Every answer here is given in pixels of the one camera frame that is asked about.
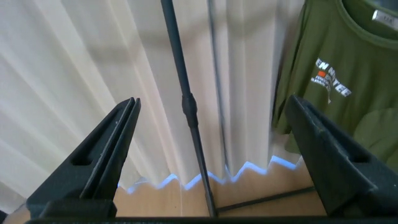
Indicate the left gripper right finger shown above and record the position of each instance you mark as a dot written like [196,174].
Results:
[329,161]

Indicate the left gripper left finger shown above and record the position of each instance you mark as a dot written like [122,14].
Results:
[93,161]

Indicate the black clothes rack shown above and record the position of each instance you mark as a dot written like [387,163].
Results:
[189,109]

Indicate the beige curtain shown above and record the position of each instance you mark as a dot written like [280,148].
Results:
[77,77]

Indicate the green sleeveless shirt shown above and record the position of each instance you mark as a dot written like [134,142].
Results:
[342,77]

